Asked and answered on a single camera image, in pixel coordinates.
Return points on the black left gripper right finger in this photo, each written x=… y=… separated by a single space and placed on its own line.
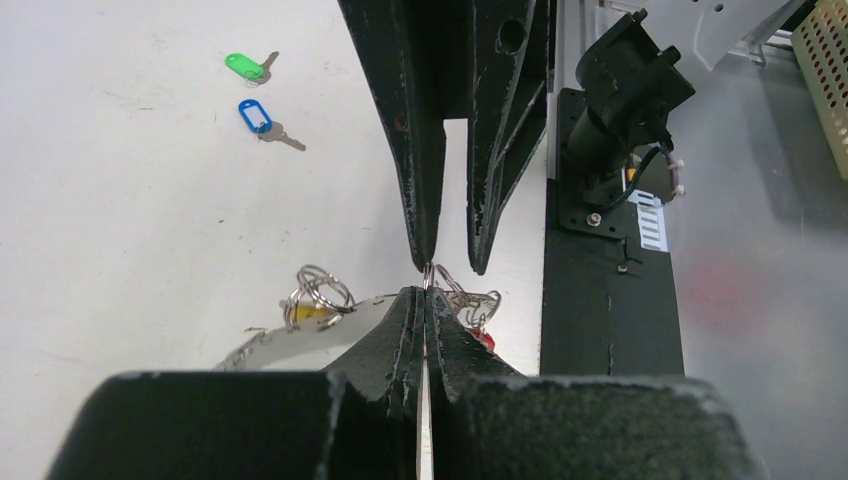
x=488 y=421

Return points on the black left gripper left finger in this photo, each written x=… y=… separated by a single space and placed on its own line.
x=355 y=418

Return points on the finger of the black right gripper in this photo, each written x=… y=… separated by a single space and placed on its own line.
x=391 y=52
x=508 y=76

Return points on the grey perforated key organizer plate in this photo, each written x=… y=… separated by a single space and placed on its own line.
x=315 y=343

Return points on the silver split keyring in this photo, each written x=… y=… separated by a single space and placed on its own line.
x=429 y=276

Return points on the red tagged key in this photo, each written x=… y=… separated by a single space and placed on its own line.
x=484 y=338

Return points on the yellow tagged key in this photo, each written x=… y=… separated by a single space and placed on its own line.
x=297 y=313

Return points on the loose green tagged key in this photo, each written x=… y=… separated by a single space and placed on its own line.
x=252 y=72

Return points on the blue tagged key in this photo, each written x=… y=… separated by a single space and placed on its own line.
x=259 y=122

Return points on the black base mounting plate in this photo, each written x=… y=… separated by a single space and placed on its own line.
x=609 y=300

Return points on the right white cable duct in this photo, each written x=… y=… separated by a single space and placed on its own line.
x=651 y=221

